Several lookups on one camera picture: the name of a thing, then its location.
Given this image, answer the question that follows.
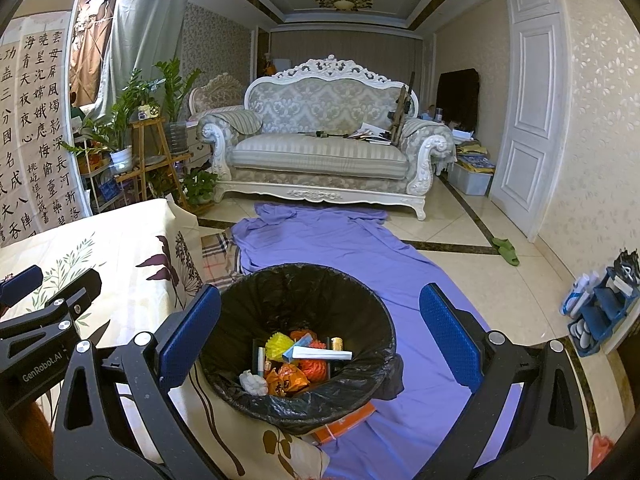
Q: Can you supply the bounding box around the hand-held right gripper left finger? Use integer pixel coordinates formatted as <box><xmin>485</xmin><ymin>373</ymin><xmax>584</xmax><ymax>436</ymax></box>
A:
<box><xmin>52</xmin><ymin>284</ymin><xmax>222</xmax><ymax>480</ymax></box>

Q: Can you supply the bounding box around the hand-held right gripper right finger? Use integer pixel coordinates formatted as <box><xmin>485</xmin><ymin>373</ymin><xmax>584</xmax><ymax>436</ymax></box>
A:
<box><xmin>419</xmin><ymin>282</ymin><xmax>588</xmax><ymax>480</ymax></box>

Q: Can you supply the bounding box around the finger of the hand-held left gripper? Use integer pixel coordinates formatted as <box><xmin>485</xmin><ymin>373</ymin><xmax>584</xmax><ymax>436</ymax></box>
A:
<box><xmin>0</xmin><ymin>265</ymin><xmax>44</xmax><ymax>318</ymax></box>
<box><xmin>0</xmin><ymin>267</ymin><xmax>103</xmax><ymax>351</ymax></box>

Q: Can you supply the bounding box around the white tissue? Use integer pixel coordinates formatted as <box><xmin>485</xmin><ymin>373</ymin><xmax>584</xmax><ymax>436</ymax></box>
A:
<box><xmin>238</xmin><ymin>369</ymin><xmax>269</xmax><ymax>397</ymax></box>

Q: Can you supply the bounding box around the yellow foam fruit net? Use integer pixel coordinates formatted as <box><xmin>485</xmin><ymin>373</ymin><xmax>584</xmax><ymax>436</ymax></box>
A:
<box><xmin>264</xmin><ymin>333</ymin><xmax>296</xmax><ymax>361</ymax></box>

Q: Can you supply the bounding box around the orange printed plastic bag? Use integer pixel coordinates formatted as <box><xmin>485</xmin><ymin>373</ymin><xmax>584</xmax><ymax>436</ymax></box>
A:
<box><xmin>264</xmin><ymin>363</ymin><xmax>312</xmax><ymax>397</ymax></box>

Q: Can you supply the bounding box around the trash bin with black liner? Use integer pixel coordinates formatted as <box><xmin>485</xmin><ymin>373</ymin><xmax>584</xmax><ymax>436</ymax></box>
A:
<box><xmin>198</xmin><ymin>262</ymin><xmax>405</xmax><ymax>434</ymax></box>

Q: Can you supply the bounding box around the orange foam fruit net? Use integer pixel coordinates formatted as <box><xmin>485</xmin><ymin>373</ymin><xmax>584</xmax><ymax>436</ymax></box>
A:
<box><xmin>289</xmin><ymin>329</ymin><xmax>332</xmax><ymax>382</ymax></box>

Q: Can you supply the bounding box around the white and teal toothpaste box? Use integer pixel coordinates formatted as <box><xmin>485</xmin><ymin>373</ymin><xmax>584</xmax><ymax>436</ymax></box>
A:
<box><xmin>282</xmin><ymin>343</ymin><xmax>354</xmax><ymax>362</ymax></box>

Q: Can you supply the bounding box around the floral tablecloth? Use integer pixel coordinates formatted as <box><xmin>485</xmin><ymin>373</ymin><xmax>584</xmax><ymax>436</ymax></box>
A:
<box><xmin>0</xmin><ymin>198</ymin><xmax>332</xmax><ymax>480</ymax></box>

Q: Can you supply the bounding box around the plaid cloth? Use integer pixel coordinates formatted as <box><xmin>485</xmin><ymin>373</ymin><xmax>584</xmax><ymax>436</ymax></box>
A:
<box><xmin>199</xmin><ymin>229</ymin><xmax>247</xmax><ymax>287</ymax></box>

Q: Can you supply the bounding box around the green slipper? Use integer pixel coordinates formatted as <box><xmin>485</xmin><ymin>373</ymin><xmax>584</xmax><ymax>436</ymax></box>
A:
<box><xmin>489</xmin><ymin>237</ymin><xmax>522</xmax><ymax>268</ymax></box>

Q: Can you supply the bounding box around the metal shelf rack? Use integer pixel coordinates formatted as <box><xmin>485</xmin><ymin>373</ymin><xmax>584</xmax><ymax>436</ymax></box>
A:
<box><xmin>74</xmin><ymin>124</ymin><xmax>127</xmax><ymax>212</ymax></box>

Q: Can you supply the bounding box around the purple cloth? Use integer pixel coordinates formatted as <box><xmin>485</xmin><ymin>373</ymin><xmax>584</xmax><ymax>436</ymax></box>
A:
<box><xmin>232</xmin><ymin>202</ymin><xmax>527</xmax><ymax>480</ymax></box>

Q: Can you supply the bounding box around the orange flat box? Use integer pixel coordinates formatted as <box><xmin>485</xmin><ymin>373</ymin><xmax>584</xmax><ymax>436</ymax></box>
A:
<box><xmin>312</xmin><ymin>402</ymin><xmax>378</xmax><ymax>446</ymax></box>

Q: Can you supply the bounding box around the potted plant in white pot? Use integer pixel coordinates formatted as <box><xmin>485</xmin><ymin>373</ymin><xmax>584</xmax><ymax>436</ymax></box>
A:
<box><xmin>62</xmin><ymin>69</ymin><xmax>152</xmax><ymax>172</ymax></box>

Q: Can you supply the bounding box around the small green floor plant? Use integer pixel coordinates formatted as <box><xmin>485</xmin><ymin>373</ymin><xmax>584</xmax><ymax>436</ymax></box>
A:
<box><xmin>179</xmin><ymin>167</ymin><xmax>219</xmax><ymax>207</ymax></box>

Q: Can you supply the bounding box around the calligraphy paper scroll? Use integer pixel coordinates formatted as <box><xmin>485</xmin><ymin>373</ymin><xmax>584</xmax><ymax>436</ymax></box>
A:
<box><xmin>19</xmin><ymin>14</ymin><xmax>84</xmax><ymax>234</ymax></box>
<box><xmin>0</xmin><ymin>39</ymin><xmax>26</xmax><ymax>252</ymax></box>

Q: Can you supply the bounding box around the wooden plant stand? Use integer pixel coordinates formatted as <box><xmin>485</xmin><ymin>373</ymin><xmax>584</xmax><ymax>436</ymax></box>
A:
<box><xmin>114</xmin><ymin>117</ymin><xmax>194</xmax><ymax>209</ymax></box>

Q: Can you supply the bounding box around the blue shoe rack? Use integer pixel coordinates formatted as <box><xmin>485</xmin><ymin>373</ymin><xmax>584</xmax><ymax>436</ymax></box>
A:
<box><xmin>559</xmin><ymin>249</ymin><xmax>640</xmax><ymax>357</ymax></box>

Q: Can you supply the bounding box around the grey storage box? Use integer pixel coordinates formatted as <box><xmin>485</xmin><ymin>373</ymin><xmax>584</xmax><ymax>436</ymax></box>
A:
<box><xmin>449</xmin><ymin>139</ymin><xmax>498</xmax><ymax>197</ymax></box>

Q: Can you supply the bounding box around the pile of books and papers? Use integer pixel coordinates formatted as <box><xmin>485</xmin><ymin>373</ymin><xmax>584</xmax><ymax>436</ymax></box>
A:
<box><xmin>347</xmin><ymin>122</ymin><xmax>394</xmax><ymax>147</ymax></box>

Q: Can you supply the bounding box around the ornate white sofa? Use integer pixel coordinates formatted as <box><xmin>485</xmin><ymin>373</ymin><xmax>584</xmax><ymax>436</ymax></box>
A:
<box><xmin>197</xmin><ymin>54</ymin><xmax>457</xmax><ymax>222</ymax></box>

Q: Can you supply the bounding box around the tall leafy potted plant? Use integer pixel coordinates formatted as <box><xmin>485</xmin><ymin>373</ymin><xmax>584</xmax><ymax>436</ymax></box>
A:
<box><xmin>154</xmin><ymin>57</ymin><xmax>204</xmax><ymax>154</ymax></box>

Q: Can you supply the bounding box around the brown toy gun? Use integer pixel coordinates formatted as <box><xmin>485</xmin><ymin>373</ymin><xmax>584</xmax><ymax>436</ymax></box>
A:
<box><xmin>389</xmin><ymin>70</ymin><xmax>419</xmax><ymax>147</ymax></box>

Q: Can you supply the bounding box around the black covered cabinet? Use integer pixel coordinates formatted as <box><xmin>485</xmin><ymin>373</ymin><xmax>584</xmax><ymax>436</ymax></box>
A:
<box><xmin>436</xmin><ymin>67</ymin><xmax>481</xmax><ymax>132</ymax></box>

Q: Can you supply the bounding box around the ornate armchair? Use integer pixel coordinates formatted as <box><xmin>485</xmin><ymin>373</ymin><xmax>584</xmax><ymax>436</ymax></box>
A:
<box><xmin>188</xmin><ymin>72</ymin><xmax>247</xmax><ymax>122</ymax></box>

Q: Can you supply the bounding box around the white panelled door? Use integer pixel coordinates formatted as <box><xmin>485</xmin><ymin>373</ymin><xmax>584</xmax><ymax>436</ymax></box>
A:
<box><xmin>489</xmin><ymin>0</ymin><xmax>574</xmax><ymax>242</ymax></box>

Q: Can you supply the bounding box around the brown curtain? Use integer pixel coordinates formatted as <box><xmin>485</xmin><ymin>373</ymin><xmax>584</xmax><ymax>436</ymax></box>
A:
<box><xmin>69</xmin><ymin>0</ymin><xmax>114</xmax><ymax>107</ymax></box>

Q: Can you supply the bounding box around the grey-green curtain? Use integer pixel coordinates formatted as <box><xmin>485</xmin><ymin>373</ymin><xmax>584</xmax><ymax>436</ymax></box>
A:
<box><xmin>97</xmin><ymin>0</ymin><xmax>197</xmax><ymax>117</ymax></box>

